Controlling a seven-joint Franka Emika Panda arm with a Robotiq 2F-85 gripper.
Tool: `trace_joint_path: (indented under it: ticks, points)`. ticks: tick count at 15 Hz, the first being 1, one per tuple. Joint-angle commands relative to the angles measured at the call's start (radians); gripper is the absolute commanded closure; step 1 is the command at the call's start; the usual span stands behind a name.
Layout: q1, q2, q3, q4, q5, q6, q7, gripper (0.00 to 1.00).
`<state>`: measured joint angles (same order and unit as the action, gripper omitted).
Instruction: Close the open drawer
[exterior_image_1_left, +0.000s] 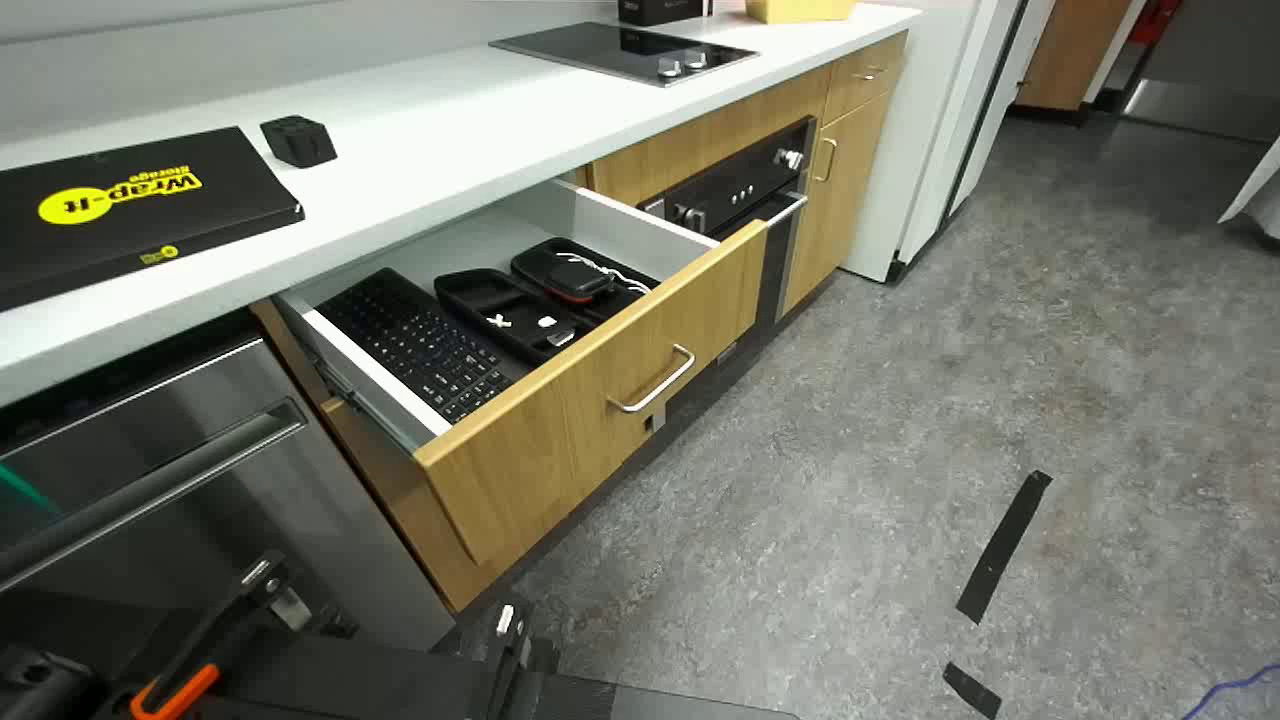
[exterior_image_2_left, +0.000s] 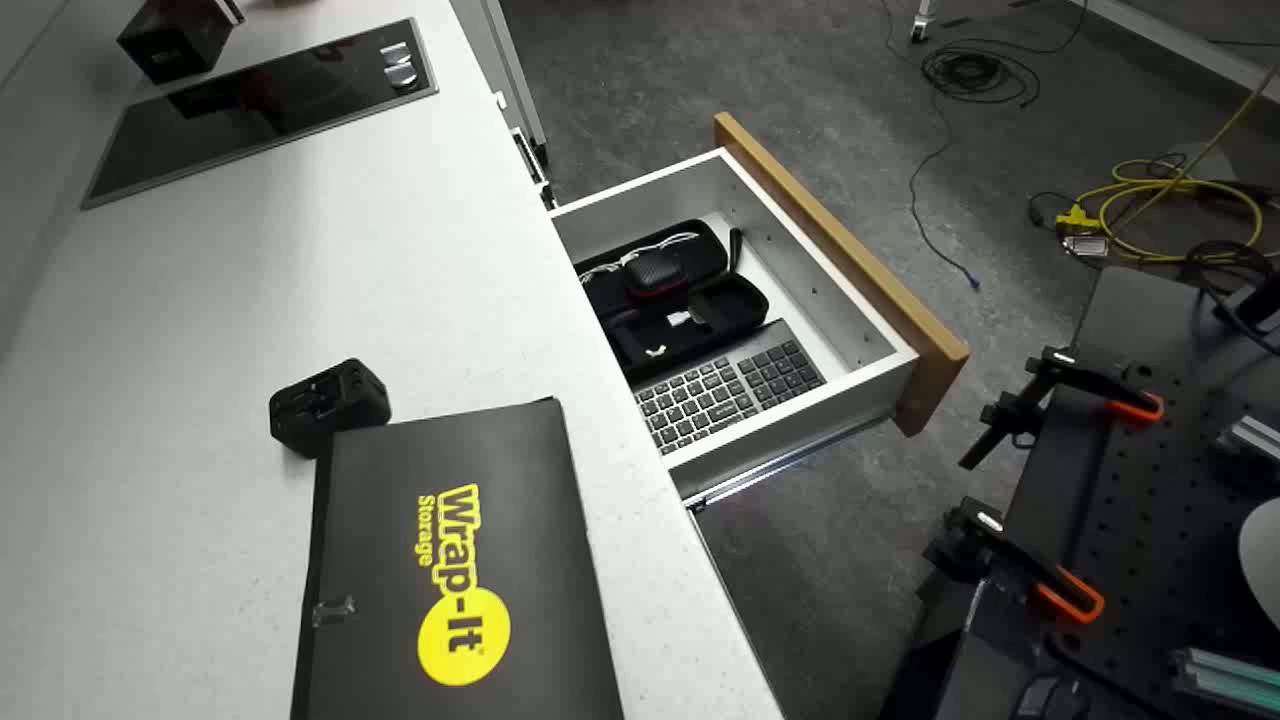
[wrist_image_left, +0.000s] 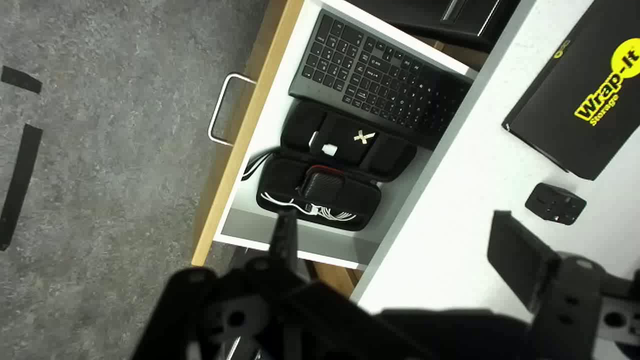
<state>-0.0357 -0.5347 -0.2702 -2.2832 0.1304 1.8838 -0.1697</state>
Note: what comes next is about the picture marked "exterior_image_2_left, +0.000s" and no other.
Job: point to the white drawer with wooden front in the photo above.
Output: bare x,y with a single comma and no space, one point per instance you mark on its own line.
855,287

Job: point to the black Wrap-It storage bag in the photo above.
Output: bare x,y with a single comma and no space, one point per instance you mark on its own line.
455,575

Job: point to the black induction cooktop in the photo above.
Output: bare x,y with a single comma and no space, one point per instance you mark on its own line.
252,104

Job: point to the black perforated robot table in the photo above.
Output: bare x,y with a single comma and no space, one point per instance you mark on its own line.
1132,535

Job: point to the teal aluminium bracket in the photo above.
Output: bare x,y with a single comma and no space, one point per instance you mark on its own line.
1227,676

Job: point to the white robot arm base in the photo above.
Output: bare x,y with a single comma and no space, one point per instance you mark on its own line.
1263,563

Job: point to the black box camera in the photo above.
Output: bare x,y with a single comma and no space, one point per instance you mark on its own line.
176,35

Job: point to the black zippered case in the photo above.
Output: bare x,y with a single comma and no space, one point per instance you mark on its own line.
667,302

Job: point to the small black block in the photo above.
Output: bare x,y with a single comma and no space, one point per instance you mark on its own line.
328,400

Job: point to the grey metal bracket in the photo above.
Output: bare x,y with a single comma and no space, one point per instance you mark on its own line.
1252,440

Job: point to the grey keyboard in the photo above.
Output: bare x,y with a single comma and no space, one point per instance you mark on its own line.
724,384

